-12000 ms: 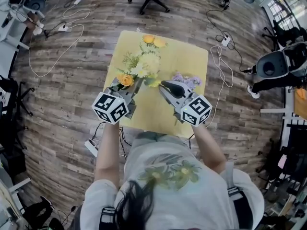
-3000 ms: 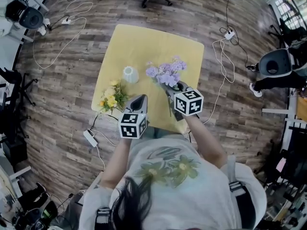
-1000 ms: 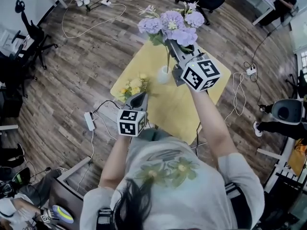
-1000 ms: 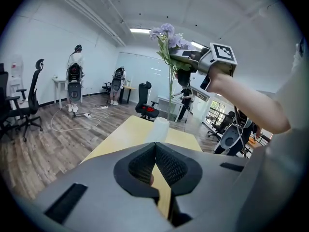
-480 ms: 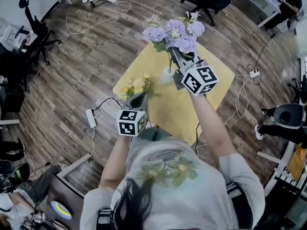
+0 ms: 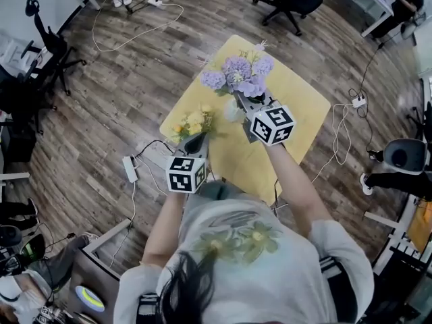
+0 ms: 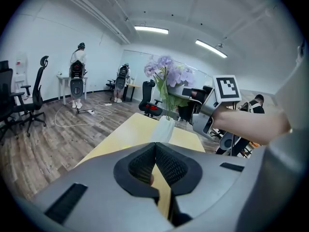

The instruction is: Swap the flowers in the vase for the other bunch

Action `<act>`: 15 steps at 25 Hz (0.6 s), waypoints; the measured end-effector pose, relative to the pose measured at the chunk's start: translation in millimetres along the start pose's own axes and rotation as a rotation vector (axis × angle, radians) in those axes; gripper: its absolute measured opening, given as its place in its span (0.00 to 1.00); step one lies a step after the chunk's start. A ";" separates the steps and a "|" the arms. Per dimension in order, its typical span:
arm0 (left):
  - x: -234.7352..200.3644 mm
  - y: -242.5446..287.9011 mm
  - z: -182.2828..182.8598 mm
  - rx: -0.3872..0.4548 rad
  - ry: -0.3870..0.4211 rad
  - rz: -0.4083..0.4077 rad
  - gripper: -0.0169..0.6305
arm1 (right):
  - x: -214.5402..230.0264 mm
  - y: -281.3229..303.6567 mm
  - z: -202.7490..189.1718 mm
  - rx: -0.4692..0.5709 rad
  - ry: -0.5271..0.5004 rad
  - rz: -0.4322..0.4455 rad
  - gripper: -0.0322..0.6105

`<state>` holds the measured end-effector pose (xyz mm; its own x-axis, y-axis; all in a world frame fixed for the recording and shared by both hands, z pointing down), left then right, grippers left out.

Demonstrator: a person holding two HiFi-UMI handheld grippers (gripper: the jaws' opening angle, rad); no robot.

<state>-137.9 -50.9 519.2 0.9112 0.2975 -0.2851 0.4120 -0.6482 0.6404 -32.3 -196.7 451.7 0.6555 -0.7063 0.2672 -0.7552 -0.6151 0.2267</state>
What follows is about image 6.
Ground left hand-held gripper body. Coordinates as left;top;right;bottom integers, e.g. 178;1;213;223
165;150;209;195

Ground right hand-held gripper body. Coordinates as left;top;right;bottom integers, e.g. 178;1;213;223
240;94;297;147

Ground white vase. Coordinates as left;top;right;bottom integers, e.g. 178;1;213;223
223;98;247;124

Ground yellow orange flower bouquet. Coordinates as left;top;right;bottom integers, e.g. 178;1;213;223
167;103;220;144

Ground purple flower bouquet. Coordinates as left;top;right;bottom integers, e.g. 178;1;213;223
199;39;276;99

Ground person's left forearm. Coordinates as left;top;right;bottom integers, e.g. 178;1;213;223
141;190;186;268

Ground person's right forearm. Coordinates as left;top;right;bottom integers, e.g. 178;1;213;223
263;142;333;239

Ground person's grey trousers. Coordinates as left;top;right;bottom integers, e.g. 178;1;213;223
187;180;244;202

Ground black office chair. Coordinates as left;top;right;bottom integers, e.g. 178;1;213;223
252;0;324;37
25;0;87;96
406;101;432;141
0;38;57;163

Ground person's white floral shirt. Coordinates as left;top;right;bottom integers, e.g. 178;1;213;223
113;192;375;324

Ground round white yellow disc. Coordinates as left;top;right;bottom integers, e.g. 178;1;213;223
74;285;106;313

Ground orange wooden desk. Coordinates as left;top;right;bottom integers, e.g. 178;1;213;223
406;199;432;252

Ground black cable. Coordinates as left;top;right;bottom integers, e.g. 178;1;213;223
347;42;385;151
130;139;175;168

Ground black harness strap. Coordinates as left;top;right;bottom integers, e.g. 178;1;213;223
136;292;163;324
319;254;358;324

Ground grey camera headset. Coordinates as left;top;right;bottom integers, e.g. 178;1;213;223
383;138;428;176

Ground white furniture frame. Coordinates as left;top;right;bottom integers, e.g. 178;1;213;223
364;194;432;276

